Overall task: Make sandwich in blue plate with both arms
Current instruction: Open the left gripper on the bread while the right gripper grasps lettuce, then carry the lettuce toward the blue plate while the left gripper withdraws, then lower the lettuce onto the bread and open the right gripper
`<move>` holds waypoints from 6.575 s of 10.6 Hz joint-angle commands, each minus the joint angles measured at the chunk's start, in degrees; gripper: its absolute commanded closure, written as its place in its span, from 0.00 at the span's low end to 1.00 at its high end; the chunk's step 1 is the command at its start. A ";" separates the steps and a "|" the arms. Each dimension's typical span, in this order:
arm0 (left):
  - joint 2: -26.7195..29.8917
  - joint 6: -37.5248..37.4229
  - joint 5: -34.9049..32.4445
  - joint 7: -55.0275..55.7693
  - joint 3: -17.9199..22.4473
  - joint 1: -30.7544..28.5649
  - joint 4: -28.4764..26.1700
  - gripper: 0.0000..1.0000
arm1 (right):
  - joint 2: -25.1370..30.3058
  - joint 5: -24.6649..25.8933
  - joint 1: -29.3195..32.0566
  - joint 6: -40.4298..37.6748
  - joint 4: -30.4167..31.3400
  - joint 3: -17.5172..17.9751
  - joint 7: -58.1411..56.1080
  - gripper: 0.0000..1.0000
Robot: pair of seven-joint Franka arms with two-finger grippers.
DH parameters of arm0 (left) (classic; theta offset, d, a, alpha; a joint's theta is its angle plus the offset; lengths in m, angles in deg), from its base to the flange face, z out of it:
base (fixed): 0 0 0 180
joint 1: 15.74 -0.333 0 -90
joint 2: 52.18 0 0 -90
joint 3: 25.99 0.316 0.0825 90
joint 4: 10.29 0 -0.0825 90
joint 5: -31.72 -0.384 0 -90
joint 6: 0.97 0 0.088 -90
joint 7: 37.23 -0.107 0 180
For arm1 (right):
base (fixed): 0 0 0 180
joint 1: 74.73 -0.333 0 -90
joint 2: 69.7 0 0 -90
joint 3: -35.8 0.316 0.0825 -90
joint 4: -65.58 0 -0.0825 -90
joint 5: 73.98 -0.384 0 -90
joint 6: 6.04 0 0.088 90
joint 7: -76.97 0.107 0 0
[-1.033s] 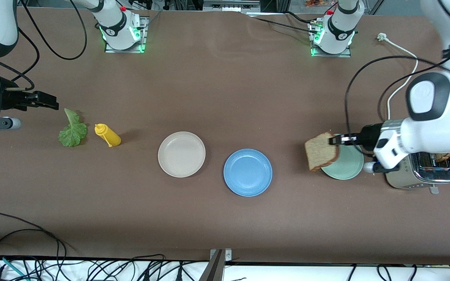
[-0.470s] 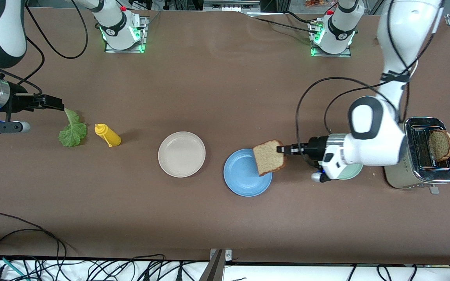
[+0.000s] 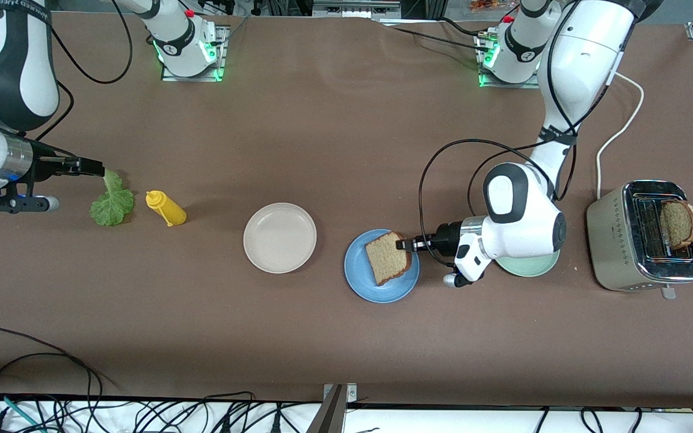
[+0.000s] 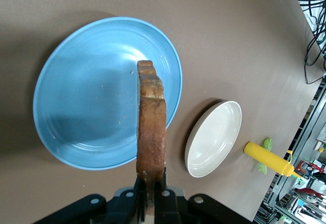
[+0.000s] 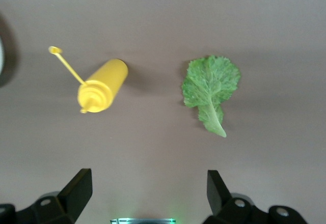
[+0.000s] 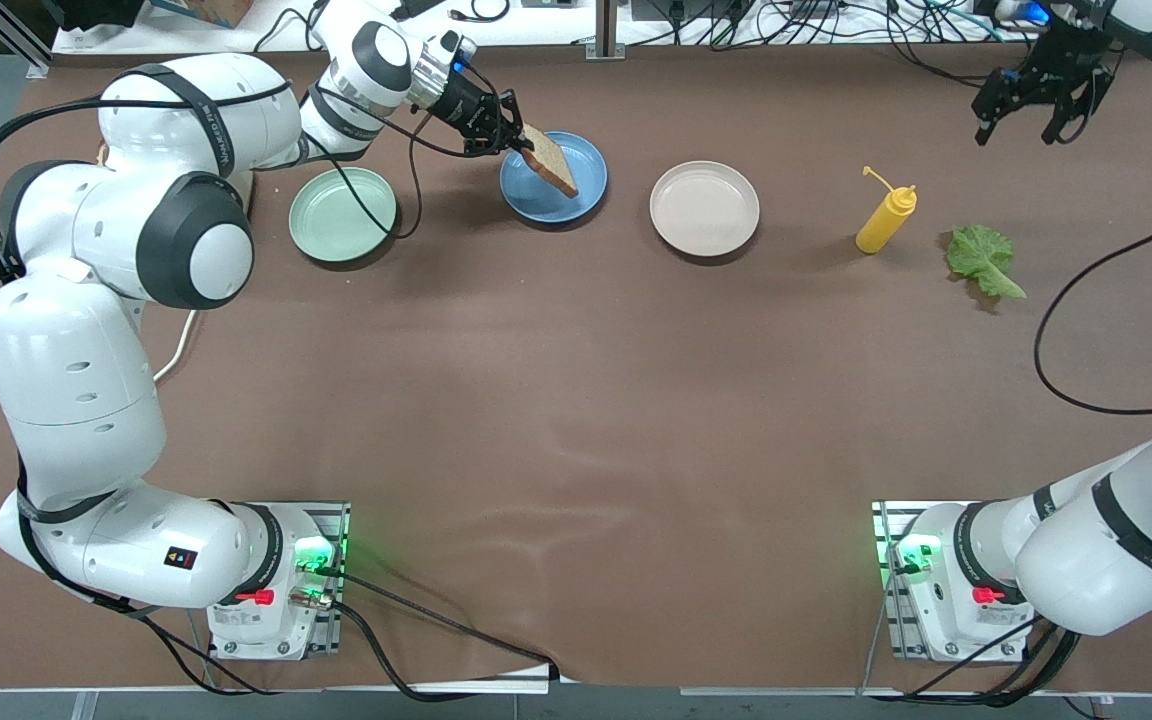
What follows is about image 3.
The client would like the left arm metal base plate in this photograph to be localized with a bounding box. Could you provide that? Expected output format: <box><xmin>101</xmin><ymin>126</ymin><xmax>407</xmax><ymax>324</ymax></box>
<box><xmin>476</xmin><ymin>30</ymin><xmax>543</xmax><ymax>89</ymax></box>

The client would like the black base cable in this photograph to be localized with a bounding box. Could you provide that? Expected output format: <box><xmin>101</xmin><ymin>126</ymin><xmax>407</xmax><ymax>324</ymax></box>
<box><xmin>377</xmin><ymin>17</ymin><xmax>491</xmax><ymax>54</ymax></box>

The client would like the pale green round plate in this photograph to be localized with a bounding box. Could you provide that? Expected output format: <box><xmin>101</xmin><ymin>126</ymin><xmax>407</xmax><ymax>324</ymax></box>
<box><xmin>494</xmin><ymin>250</ymin><xmax>561</xmax><ymax>278</ymax></box>

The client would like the yellow squeeze bottle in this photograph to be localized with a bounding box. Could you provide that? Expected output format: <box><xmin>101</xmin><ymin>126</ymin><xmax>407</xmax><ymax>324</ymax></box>
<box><xmin>146</xmin><ymin>190</ymin><xmax>188</xmax><ymax>227</ymax></box>

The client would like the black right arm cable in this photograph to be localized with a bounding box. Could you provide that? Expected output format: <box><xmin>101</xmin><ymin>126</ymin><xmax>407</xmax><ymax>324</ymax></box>
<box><xmin>37</xmin><ymin>0</ymin><xmax>134</xmax><ymax>142</ymax></box>

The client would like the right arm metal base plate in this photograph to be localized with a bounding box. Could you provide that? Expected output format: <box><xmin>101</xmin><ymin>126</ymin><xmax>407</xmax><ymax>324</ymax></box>
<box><xmin>160</xmin><ymin>24</ymin><xmax>228</xmax><ymax>82</ymax></box>

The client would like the white toaster power cable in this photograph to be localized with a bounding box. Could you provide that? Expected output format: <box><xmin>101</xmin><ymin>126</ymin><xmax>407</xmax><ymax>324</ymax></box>
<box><xmin>596</xmin><ymin>72</ymin><xmax>645</xmax><ymax>200</ymax></box>

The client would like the black tangled cable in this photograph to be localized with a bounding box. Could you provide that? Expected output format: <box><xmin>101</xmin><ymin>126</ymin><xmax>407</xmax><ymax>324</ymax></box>
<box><xmin>124</xmin><ymin>392</ymin><xmax>299</xmax><ymax>433</ymax></box>

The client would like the teal cable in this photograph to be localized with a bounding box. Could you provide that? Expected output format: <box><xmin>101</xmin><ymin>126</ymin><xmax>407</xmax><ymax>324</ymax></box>
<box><xmin>0</xmin><ymin>392</ymin><xmax>43</xmax><ymax>432</ymax></box>

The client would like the silver power strip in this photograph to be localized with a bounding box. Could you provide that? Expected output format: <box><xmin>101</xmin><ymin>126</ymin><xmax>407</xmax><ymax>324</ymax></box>
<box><xmin>312</xmin><ymin>0</ymin><xmax>401</xmax><ymax>19</ymax></box>

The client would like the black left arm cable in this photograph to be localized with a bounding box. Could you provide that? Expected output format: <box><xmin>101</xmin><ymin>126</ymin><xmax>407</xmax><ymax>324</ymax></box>
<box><xmin>417</xmin><ymin>0</ymin><xmax>612</xmax><ymax>268</ymax></box>

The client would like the brown bread slice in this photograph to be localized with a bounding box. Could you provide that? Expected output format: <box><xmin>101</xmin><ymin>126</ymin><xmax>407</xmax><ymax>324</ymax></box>
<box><xmin>659</xmin><ymin>200</ymin><xmax>693</xmax><ymax>249</ymax></box>
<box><xmin>365</xmin><ymin>232</ymin><xmax>413</xmax><ymax>287</ymax></box>

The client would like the beige round plate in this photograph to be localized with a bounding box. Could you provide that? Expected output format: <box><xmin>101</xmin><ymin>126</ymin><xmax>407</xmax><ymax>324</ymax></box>
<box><xmin>243</xmin><ymin>203</ymin><xmax>317</xmax><ymax>274</ymax></box>

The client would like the blue round plate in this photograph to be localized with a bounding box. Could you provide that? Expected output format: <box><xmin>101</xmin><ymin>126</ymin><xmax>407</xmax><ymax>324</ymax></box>
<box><xmin>344</xmin><ymin>229</ymin><xmax>420</xmax><ymax>304</ymax></box>

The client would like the beige steel toaster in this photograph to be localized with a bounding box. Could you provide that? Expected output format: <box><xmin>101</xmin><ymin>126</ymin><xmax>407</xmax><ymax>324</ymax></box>
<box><xmin>586</xmin><ymin>180</ymin><xmax>693</xmax><ymax>300</ymax></box>

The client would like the grey metal bracket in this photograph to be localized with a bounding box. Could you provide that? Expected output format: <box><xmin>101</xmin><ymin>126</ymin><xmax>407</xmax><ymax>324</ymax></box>
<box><xmin>307</xmin><ymin>383</ymin><xmax>358</xmax><ymax>433</ymax></box>

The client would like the green lettuce leaf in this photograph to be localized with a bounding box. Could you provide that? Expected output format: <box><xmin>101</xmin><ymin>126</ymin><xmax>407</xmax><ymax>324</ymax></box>
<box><xmin>89</xmin><ymin>168</ymin><xmax>135</xmax><ymax>227</ymax></box>

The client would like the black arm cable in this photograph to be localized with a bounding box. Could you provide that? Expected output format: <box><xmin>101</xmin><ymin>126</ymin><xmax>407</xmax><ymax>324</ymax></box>
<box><xmin>417</xmin><ymin>0</ymin><xmax>612</xmax><ymax>268</ymax></box>
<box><xmin>37</xmin><ymin>0</ymin><xmax>134</xmax><ymax>142</ymax></box>

